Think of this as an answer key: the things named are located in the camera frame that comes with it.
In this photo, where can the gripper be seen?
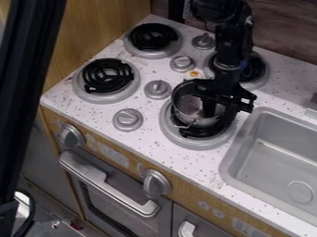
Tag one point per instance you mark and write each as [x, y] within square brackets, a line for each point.
[227, 84]

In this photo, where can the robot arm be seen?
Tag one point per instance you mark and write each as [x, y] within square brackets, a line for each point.
[229, 40]

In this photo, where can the silver pot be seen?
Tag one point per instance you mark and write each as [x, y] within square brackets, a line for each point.
[189, 106]

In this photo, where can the toy sink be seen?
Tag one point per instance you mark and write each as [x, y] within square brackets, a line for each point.
[274, 160]

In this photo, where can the toy stove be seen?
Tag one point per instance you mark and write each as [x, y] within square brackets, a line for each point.
[124, 80]

